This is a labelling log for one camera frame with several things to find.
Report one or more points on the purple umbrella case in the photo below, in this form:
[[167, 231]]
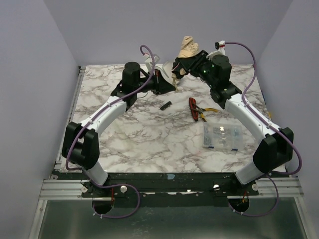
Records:
[[166, 71]]

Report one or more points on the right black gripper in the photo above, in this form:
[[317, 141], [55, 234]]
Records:
[[188, 65]]

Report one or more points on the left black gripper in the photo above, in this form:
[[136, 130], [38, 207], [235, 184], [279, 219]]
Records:
[[157, 83]]

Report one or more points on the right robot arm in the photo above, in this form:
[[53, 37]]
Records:
[[275, 143]]

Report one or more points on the clear plastic screw box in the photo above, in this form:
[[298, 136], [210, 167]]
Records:
[[222, 136]]

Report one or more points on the aluminium rail frame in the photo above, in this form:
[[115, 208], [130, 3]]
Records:
[[60, 190]]

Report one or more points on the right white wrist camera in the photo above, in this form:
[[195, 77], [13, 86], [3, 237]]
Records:
[[220, 49]]

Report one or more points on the red handled pliers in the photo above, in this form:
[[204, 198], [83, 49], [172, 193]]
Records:
[[193, 108]]

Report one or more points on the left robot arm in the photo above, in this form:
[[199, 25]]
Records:
[[81, 142]]

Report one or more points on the beige umbrella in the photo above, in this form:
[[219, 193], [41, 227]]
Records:
[[189, 48]]

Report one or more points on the black comb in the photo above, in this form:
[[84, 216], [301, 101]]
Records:
[[166, 105]]

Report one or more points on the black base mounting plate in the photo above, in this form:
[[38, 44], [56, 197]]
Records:
[[169, 189]]

